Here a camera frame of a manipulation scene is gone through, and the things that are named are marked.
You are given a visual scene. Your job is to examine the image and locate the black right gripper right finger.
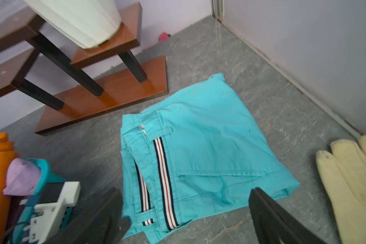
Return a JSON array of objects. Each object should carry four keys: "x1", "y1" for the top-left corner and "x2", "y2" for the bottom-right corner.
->
[{"x1": 249, "y1": 188, "x2": 324, "y2": 244}]

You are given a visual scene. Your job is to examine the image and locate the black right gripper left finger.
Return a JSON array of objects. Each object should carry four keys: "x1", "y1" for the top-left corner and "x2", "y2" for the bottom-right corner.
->
[{"x1": 45, "y1": 188, "x2": 131, "y2": 244}]

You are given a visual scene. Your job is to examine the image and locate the teal plastic basket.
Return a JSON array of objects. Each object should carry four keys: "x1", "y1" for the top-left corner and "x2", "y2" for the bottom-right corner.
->
[{"x1": 7, "y1": 158, "x2": 73, "y2": 244}]

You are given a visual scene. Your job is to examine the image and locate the purple pants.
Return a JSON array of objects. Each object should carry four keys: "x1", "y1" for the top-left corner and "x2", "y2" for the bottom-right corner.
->
[{"x1": 3, "y1": 158, "x2": 42, "y2": 196}]

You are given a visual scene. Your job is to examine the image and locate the teal pants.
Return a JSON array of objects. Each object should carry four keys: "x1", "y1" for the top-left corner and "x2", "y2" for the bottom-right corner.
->
[{"x1": 121, "y1": 73, "x2": 300, "y2": 244}]

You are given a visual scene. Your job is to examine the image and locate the beige work glove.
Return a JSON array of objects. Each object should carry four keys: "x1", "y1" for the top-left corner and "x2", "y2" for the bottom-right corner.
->
[{"x1": 316, "y1": 135, "x2": 366, "y2": 244}]

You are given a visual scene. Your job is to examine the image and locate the small pink object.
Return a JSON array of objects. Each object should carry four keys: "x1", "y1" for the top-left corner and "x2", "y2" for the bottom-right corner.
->
[{"x1": 159, "y1": 32, "x2": 171, "y2": 42}]

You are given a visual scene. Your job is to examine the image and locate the white pot with green plant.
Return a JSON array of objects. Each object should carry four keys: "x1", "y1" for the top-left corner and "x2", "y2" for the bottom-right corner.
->
[{"x1": 26, "y1": 0, "x2": 122, "y2": 49}]

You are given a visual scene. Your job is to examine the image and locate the brown wooden tiered stand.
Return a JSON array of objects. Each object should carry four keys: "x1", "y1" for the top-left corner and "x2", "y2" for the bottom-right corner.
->
[{"x1": 0, "y1": 2, "x2": 168, "y2": 135}]

